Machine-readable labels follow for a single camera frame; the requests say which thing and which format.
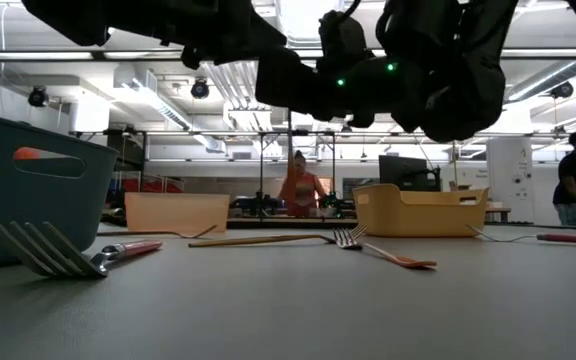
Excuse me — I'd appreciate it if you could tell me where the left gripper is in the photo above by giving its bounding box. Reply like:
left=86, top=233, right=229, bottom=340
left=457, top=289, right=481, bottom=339
left=181, top=0, right=289, bottom=71

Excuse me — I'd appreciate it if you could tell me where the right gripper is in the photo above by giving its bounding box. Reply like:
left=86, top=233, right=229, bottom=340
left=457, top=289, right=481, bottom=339
left=256, top=12, right=432, bottom=129

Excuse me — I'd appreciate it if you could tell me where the pink-handled silver fork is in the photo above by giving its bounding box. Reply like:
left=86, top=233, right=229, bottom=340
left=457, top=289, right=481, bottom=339
left=0, top=219, right=164, bottom=279
left=465, top=223, right=576, bottom=246
left=12, top=147, right=44, bottom=162

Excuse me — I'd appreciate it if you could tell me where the black ceiling spotlight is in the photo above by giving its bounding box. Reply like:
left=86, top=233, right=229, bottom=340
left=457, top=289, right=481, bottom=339
left=190, top=78, right=211, bottom=100
left=27, top=85, right=50, bottom=108
left=550, top=80, right=575, bottom=100

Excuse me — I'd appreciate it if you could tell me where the person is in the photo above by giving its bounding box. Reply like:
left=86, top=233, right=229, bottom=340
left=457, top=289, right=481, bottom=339
left=551, top=129, right=576, bottom=227
left=277, top=149, right=329, bottom=219

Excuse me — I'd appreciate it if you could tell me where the black monitor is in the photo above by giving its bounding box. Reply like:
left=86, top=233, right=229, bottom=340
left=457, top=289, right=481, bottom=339
left=378, top=154, right=442, bottom=192

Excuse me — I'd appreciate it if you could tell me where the yellow plastic bin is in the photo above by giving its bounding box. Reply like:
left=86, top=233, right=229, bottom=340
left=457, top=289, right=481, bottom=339
left=351, top=182, right=491, bottom=239

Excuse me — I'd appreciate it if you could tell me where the red storage cabinet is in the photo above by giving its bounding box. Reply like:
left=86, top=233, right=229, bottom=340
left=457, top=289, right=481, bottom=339
left=117, top=172, right=187, bottom=194

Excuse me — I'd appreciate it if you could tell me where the orange translucent plastic bin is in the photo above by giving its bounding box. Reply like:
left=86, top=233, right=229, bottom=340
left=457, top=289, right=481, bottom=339
left=124, top=191, right=231, bottom=234

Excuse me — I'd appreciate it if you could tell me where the white building column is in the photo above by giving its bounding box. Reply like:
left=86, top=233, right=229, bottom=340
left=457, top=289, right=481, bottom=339
left=487, top=137, right=537, bottom=211

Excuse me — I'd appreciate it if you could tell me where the ceiling light strip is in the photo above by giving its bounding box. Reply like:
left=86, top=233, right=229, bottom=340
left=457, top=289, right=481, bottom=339
left=500, top=47, right=576, bottom=58
left=0, top=49, right=94, bottom=61

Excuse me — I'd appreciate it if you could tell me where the grey table mat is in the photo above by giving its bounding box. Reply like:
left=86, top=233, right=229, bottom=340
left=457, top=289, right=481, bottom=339
left=0, top=222, right=576, bottom=360

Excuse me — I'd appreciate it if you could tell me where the teal plastic bin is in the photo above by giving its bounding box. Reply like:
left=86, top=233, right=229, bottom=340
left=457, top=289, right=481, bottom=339
left=0, top=109, right=120, bottom=271

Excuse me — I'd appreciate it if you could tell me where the orange-handled silver fork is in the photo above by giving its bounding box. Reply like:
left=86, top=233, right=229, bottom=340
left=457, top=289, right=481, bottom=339
left=331, top=223, right=438, bottom=270

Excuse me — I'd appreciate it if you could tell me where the silver air duct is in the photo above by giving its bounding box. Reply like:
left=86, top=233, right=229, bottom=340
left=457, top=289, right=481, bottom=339
left=505, top=59, right=576, bottom=104

